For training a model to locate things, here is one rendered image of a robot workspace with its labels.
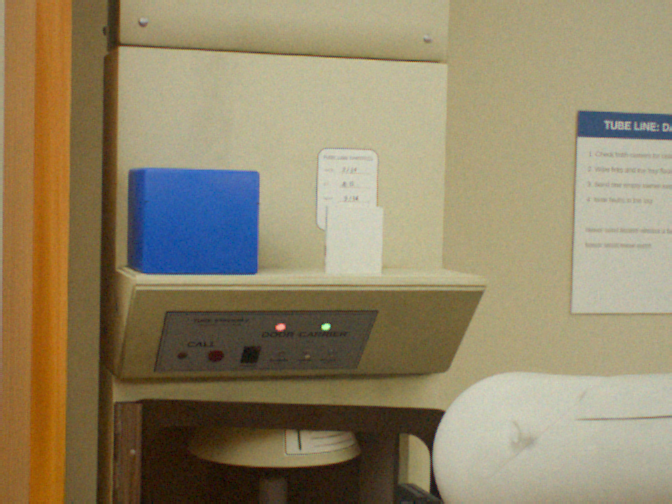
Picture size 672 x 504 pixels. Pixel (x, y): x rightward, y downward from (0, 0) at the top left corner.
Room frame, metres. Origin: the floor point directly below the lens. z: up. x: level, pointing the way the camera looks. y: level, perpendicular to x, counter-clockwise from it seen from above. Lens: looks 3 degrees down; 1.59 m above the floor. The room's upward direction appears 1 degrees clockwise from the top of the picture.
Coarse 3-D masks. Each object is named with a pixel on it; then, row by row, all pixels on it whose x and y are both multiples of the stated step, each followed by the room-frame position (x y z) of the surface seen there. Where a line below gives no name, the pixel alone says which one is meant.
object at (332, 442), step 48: (144, 432) 1.23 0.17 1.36; (192, 432) 1.23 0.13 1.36; (240, 432) 1.23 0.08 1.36; (288, 432) 1.22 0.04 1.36; (336, 432) 1.22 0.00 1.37; (384, 432) 1.22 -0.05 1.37; (432, 432) 1.22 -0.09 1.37; (144, 480) 1.23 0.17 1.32; (192, 480) 1.23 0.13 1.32; (240, 480) 1.23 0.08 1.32; (288, 480) 1.22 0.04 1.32; (336, 480) 1.22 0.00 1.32; (384, 480) 1.22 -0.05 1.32; (432, 480) 1.22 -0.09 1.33
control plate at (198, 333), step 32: (192, 320) 1.18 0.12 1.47; (224, 320) 1.18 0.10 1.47; (256, 320) 1.19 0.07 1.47; (288, 320) 1.20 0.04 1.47; (320, 320) 1.21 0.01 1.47; (352, 320) 1.22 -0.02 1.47; (160, 352) 1.20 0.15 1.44; (192, 352) 1.21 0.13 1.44; (224, 352) 1.22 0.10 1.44; (288, 352) 1.24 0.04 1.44; (320, 352) 1.24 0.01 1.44; (352, 352) 1.25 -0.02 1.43
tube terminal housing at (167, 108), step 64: (128, 64) 1.24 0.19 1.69; (192, 64) 1.26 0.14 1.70; (256, 64) 1.28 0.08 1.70; (320, 64) 1.30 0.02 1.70; (384, 64) 1.31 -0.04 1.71; (128, 128) 1.24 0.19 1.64; (192, 128) 1.26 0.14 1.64; (256, 128) 1.28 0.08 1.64; (320, 128) 1.30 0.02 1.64; (384, 128) 1.31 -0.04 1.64; (384, 192) 1.32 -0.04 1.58; (320, 256) 1.30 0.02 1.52; (384, 256) 1.32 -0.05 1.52; (128, 384) 1.25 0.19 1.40; (192, 384) 1.26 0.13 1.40; (256, 384) 1.28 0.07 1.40; (320, 384) 1.30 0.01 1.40; (384, 384) 1.32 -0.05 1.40
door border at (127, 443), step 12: (132, 408) 1.23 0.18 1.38; (132, 420) 1.23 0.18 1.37; (120, 432) 1.23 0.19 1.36; (132, 432) 1.23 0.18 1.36; (120, 444) 1.23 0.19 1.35; (132, 444) 1.23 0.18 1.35; (120, 456) 1.23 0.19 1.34; (132, 456) 1.23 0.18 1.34; (120, 468) 1.23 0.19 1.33; (132, 468) 1.23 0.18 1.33; (120, 480) 1.23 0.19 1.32; (132, 480) 1.23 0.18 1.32; (120, 492) 1.23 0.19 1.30; (132, 492) 1.23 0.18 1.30
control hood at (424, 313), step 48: (144, 288) 1.14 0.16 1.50; (192, 288) 1.15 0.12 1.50; (240, 288) 1.16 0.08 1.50; (288, 288) 1.17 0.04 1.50; (336, 288) 1.18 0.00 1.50; (384, 288) 1.20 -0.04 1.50; (432, 288) 1.21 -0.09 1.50; (480, 288) 1.22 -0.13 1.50; (144, 336) 1.18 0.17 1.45; (384, 336) 1.25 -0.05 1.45; (432, 336) 1.26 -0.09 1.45
